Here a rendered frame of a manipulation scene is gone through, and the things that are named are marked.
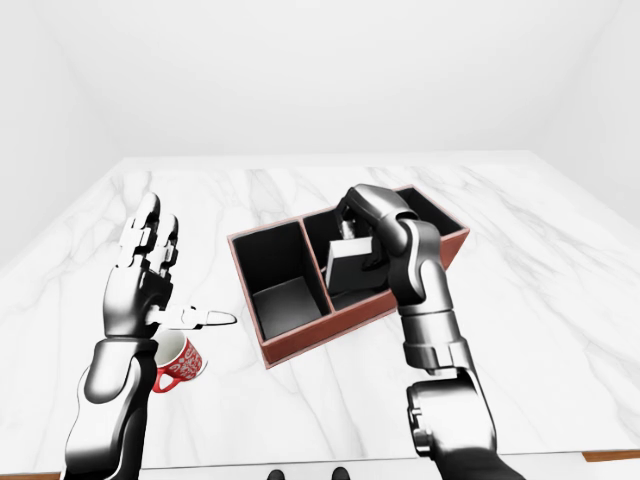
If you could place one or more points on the small dark shape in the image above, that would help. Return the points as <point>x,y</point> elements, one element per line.
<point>340,474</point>
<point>275,475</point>

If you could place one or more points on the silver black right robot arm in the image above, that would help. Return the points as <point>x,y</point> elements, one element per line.
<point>437,342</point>

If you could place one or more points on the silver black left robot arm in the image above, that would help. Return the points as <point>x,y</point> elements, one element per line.
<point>102,385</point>

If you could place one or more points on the grey white book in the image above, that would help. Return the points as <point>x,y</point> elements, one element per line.
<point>350,270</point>

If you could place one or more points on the red-brown desk caddy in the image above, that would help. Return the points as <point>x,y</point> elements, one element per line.
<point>300,345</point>

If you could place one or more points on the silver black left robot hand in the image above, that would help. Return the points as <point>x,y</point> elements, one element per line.
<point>127,300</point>

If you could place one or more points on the red patterned mug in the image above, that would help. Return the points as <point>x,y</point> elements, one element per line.
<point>186,361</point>

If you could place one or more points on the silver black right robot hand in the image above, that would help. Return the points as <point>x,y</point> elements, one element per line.
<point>417,265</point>

